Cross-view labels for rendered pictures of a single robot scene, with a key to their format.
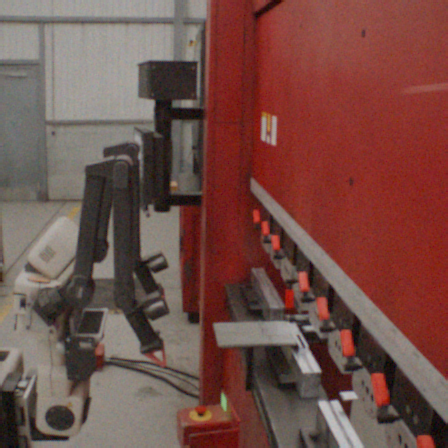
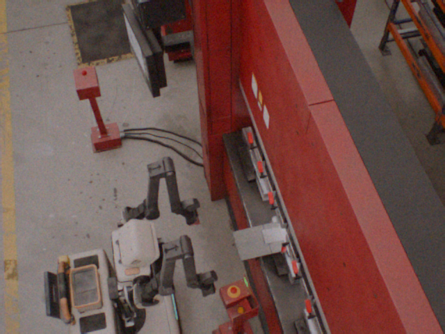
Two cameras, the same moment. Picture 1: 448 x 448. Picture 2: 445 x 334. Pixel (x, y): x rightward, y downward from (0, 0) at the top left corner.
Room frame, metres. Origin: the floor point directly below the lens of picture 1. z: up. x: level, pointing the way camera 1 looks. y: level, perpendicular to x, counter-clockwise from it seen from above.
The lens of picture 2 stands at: (0.51, 0.22, 3.85)
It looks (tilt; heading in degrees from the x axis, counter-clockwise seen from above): 58 degrees down; 354
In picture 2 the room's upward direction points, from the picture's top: 2 degrees counter-clockwise
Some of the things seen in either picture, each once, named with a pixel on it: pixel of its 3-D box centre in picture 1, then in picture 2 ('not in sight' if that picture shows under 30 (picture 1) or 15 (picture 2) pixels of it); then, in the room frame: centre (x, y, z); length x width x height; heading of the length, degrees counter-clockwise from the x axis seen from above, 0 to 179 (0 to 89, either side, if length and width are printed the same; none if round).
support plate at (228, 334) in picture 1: (253, 333); (259, 241); (1.79, -0.12, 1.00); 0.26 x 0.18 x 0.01; 96
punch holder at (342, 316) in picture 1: (355, 331); (325, 319); (1.23, -0.33, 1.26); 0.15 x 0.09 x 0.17; 6
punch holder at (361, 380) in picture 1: (385, 370); not in sight; (1.03, -0.36, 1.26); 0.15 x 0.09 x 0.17; 6
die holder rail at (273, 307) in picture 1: (266, 295); (256, 163); (2.35, -0.21, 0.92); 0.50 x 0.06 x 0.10; 6
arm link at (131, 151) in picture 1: (132, 204); (172, 188); (1.96, 0.31, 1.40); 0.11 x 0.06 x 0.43; 5
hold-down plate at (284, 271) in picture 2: (279, 364); (275, 251); (1.76, -0.22, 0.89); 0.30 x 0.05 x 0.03; 6
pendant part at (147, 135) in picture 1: (148, 162); (146, 49); (2.93, 0.38, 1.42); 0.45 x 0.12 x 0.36; 15
